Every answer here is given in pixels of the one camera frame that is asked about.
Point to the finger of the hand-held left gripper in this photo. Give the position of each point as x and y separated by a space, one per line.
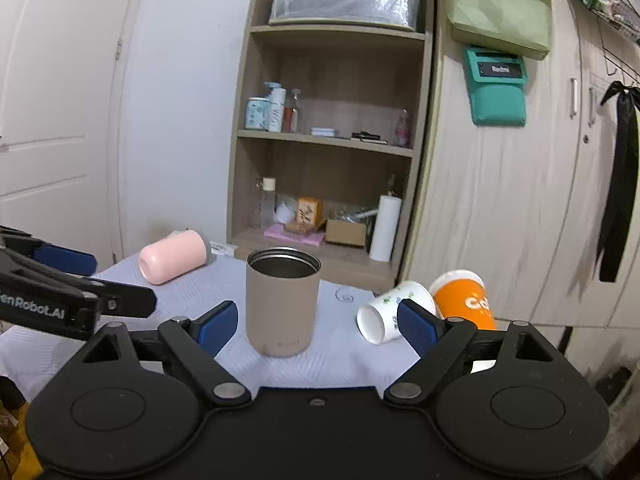
130 301
67 261

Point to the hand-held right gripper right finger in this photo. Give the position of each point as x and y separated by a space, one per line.
416 326

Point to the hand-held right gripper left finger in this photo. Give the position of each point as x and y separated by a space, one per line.
217 324

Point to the white floral cup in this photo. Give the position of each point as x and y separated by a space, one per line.
385 312

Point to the orange cup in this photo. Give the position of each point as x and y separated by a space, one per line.
462 297

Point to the pink cup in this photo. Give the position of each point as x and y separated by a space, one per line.
170 257

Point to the beige metal tumbler cup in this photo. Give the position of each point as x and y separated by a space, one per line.
282 310

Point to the white tablecloth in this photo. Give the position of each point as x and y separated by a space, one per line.
340 360

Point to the white paper towel roll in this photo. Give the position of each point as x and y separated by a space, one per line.
386 230

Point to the pink cloth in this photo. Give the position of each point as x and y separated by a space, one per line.
280 234

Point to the small cardboard box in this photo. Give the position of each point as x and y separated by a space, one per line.
346 234

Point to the clear bottle beige cap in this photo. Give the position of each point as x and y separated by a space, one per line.
268 205

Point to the clear plastic bag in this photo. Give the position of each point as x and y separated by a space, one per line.
350 214

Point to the orange printed box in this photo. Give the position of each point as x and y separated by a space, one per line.
310 211

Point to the light wooden wardrobe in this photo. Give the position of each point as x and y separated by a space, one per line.
500 200

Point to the white door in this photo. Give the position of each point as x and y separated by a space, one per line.
55 110

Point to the pink small bottle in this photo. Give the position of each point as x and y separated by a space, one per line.
402 132

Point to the black notebook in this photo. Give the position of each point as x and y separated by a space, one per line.
369 137

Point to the small white flat box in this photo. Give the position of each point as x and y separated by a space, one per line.
324 131

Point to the white spray bottle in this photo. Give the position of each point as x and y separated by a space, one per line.
276 110

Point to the red clear bottle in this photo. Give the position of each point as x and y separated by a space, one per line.
294 112

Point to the black ribbon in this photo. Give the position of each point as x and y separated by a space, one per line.
617 200

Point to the teal pouch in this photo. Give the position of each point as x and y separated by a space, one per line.
497 100

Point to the wooden shelf unit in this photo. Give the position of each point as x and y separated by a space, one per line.
340 85

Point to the light green pouch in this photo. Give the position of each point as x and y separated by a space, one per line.
500 17

